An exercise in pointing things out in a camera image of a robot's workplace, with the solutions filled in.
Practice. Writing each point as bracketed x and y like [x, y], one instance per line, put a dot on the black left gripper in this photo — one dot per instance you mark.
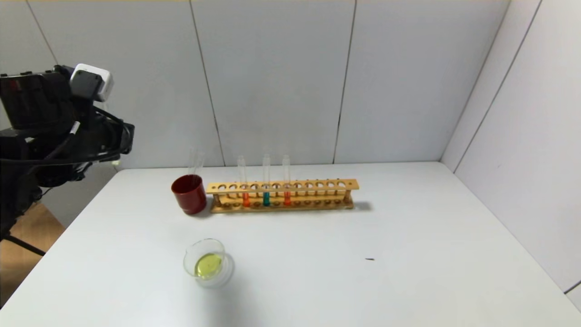
[128, 137]

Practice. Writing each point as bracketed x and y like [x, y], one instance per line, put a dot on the test tube with orange-red pigment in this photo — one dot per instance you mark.
[245, 200]
[287, 198]

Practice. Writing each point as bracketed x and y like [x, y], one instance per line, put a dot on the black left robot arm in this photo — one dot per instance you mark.
[32, 100]

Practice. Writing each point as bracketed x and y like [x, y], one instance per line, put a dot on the test tube with teal pigment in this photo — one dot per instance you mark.
[266, 199]

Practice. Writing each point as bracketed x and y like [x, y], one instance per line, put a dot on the wooden test tube rack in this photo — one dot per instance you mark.
[350, 184]

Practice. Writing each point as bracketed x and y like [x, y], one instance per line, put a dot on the dark red cup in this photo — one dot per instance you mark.
[190, 197]

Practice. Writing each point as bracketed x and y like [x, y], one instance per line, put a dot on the black stand leg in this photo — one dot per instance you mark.
[29, 248]

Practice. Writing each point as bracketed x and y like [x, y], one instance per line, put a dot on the clear glass beaker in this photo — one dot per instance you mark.
[209, 265]

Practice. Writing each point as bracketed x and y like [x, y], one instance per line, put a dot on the white grey wrist camera box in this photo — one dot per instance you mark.
[93, 81]

